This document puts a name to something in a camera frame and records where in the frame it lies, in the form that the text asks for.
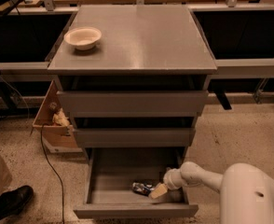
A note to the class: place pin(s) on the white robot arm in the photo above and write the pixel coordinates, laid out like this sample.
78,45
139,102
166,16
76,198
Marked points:
246,192

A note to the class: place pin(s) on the black leather shoe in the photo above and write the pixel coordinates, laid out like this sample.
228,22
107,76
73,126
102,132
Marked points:
13,202

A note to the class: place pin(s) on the grey drawer cabinet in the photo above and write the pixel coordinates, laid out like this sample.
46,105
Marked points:
134,101

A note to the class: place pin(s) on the wooden box on floor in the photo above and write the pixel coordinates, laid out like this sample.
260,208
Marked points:
58,138

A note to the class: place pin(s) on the grey drawer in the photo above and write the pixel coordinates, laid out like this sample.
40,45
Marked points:
112,171
132,96
134,132

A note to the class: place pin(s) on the grey bottom drawer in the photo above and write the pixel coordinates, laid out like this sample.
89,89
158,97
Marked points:
112,171

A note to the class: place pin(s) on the grey middle drawer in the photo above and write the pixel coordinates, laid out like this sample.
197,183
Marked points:
134,132

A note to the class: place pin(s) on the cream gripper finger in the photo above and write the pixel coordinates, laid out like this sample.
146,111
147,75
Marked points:
159,190

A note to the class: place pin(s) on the grey top drawer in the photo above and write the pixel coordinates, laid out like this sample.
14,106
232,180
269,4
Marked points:
132,96

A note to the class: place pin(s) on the crumpled item in box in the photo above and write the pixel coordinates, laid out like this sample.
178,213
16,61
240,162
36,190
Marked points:
59,117

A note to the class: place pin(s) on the grey metal rail frame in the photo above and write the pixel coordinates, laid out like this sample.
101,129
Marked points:
19,67

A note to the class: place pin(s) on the white paper bowl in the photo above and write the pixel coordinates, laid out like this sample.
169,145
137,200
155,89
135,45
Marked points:
83,38

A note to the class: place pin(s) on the silver blue redbull can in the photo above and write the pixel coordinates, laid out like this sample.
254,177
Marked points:
142,188

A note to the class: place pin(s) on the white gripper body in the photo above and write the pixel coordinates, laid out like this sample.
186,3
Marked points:
171,181

